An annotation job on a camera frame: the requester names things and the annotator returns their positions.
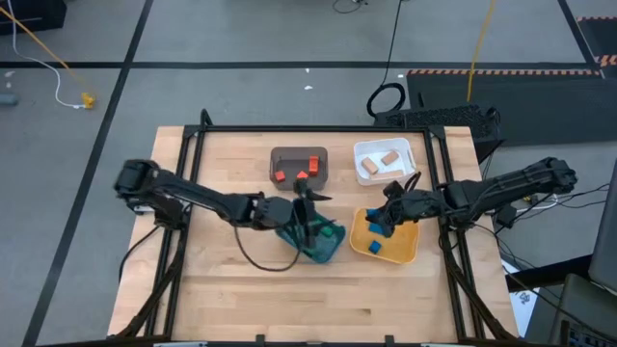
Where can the black perforated crate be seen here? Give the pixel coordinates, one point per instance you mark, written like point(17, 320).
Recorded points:
point(434, 117)

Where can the black box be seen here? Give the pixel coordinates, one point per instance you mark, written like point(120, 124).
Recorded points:
point(29, 14)

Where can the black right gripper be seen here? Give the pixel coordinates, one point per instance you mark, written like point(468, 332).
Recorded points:
point(414, 205)

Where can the short natural wood block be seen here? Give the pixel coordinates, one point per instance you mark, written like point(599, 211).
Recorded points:
point(389, 157)
point(369, 165)

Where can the teal plastic bin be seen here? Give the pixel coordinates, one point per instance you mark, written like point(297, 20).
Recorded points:
point(328, 253)

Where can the yellow plastic bin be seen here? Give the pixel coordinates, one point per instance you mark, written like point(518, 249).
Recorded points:
point(400, 243)

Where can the white printed sheet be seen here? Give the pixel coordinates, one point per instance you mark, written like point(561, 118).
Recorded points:
point(523, 301)

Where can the black base bar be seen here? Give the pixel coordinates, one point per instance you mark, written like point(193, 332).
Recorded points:
point(549, 272)

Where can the green cylinder block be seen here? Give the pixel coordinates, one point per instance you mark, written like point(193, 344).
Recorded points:
point(328, 231)

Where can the black hazard-striped floor mat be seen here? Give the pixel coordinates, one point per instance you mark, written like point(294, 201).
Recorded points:
point(530, 106)
point(598, 41)

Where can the blue triangular prism block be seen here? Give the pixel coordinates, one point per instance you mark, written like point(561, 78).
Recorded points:
point(374, 247)

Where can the yellow connector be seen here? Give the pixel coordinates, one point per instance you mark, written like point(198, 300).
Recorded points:
point(530, 197)
point(88, 100)

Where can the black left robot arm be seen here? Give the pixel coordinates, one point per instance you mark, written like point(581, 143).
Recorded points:
point(193, 195)

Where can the black metal frame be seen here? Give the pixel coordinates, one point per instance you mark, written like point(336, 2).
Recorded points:
point(308, 128)

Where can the orange bridge block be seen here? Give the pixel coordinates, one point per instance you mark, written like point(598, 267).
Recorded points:
point(313, 165)

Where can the white plastic bin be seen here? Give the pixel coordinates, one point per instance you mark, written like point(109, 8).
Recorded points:
point(371, 146)

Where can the grey plastic bin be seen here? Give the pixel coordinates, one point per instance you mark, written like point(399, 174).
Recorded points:
point(289, 161)

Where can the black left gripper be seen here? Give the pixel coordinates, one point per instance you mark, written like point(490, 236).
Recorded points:
point(275, 212)

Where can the grey-blue floor object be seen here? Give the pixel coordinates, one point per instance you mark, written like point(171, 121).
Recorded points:
point(7, 99)

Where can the blue rectangular block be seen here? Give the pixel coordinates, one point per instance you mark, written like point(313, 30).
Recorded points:
point(375, 228)

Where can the black power brick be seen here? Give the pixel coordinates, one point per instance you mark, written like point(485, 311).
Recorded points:
point(506, 217)

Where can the red cube block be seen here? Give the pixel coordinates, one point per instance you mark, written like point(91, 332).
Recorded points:
point(279, 176)
point(303, 175)

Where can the computer monitor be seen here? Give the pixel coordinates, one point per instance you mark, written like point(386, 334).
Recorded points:
point(606, 231)

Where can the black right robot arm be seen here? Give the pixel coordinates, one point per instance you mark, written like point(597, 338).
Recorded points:
point(511, 185)

